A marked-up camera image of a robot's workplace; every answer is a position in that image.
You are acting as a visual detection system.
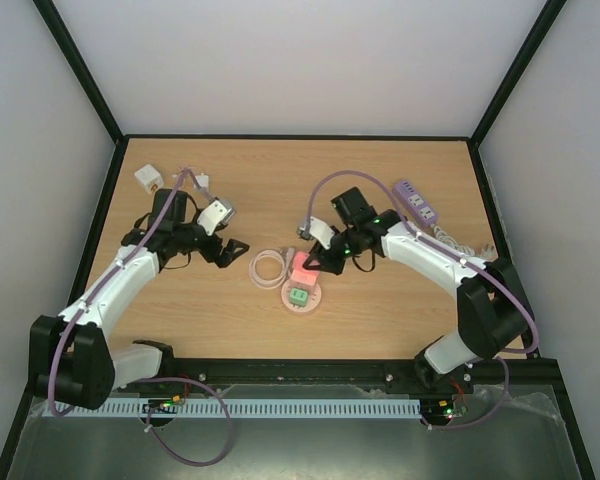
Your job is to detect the green plug adapter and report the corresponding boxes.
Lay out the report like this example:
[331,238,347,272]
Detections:
[289,287,309,308]

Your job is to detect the pink coiled cable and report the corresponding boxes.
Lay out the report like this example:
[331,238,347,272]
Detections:
[248,247,296,291]

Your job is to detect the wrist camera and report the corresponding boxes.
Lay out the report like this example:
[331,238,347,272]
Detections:
[297,216,336,250]
[196,198,236,236]

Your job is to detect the white slotted cable duct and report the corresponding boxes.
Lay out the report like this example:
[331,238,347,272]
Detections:
[67,397,421,420]

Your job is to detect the round pink socket base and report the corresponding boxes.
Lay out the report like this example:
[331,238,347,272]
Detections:
[280,281,322,314]

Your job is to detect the grey metal tray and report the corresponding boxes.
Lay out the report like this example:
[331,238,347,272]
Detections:
[7,386,580,479]

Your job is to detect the white charger plug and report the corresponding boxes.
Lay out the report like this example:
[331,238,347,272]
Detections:
[194,174,210,193]

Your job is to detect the white power strip cord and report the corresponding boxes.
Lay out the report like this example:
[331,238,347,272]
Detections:
[431,223,496,260]

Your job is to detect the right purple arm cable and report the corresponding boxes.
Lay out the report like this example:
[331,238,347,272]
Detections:
[304,170,539,432]

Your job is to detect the pale pink socket cube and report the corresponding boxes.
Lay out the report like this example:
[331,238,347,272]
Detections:
[289,268,319,294]

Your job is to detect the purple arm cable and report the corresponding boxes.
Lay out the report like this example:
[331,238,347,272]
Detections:
[47,169,236,465]
[304,170,539,432]

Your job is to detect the red pink plug adapter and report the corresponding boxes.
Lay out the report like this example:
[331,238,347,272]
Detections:
[291,251,309,272]

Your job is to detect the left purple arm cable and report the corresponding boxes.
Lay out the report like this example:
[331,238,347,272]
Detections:
[47,169,236,465]

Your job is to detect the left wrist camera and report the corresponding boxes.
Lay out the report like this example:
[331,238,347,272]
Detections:
[196,198,236,236]

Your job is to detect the white tiger cube plug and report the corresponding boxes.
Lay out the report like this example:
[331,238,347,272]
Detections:
[134,164,164,195]

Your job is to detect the purple power strip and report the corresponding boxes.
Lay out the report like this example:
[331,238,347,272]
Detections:
[392,179,438,228]

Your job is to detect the black frame rail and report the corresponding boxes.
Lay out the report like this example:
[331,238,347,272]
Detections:
[32,357,561,391]

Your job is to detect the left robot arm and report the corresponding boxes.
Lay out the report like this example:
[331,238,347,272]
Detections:
[28,189,249,410]

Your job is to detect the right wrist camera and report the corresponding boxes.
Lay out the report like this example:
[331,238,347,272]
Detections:
[297,216,336,250]

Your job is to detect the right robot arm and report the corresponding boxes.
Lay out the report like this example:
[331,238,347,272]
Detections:
[298,187,536,392]

